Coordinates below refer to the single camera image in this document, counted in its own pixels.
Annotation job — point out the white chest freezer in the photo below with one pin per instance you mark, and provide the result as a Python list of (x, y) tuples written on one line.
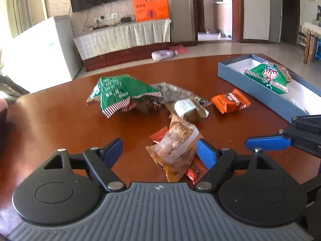
[(45, 55)]

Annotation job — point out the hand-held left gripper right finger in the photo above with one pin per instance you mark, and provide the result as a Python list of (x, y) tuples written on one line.
[(205, 154)]

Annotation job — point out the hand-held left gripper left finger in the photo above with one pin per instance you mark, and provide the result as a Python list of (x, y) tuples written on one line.
[(114, 149)]

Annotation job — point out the red long snack packet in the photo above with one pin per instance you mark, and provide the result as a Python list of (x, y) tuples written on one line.
[(159, 136)]

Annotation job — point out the green snack bag red logo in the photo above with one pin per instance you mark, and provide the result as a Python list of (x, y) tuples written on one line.
[(268, 76)]

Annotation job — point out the white cabinet cover cloth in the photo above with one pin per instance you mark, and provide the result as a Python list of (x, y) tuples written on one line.
[(120, 37)]

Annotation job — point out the orange snack packet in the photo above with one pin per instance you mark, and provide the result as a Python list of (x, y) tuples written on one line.
[(229, 100)]

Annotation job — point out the grey refrigerator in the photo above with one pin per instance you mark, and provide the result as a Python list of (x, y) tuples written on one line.
[(275, 12)]

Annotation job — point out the olive packet with white label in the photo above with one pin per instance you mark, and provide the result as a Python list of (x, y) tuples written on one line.
[(184, 106)]

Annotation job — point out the brown foil candy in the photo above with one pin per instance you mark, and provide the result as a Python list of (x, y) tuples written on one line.
[(153, 104)]

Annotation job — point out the blue plastic stool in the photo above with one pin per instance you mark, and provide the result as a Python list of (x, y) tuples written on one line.
[(318, 49)]

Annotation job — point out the beige curtain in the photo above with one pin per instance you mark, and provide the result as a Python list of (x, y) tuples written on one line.
[(17, 5)]

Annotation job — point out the wooden kitchen cabinet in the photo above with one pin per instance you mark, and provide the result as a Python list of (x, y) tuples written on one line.
[(222, 17)]

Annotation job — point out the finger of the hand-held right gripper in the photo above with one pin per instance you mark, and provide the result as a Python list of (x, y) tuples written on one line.
[(307, 120), (268, 143)]

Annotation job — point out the brown peanut packet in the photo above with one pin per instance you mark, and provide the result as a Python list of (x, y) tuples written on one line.
[(175, 140)]

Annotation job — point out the green snack bag striped edge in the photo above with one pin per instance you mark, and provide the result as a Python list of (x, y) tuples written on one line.
[(112, 90)]

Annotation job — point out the blue cardboard box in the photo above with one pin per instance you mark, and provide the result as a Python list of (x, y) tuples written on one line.
[(250, 80)]

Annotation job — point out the clear plastic wrapper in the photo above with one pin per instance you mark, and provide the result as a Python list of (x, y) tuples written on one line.
[(298, 103)]

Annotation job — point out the black router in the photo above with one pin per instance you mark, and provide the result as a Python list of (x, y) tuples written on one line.
[(126, 20)]

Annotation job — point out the purple plastic bottle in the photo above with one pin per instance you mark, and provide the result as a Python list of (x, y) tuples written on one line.
[(163, 55)]

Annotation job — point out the side table with lace cloth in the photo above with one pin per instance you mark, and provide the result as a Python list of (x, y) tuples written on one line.
[(311, 29)]

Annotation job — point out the wall power outlets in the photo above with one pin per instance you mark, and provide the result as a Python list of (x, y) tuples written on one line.
[(106, 16)]

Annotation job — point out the orange cardboard box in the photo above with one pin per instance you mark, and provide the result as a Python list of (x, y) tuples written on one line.
[(150, 5)]

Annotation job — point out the grey snack bag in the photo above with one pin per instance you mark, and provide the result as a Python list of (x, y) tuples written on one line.
[(170, 91)]

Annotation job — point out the wooden television cabinet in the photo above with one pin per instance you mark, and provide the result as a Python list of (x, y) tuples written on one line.
[(112, 57)]

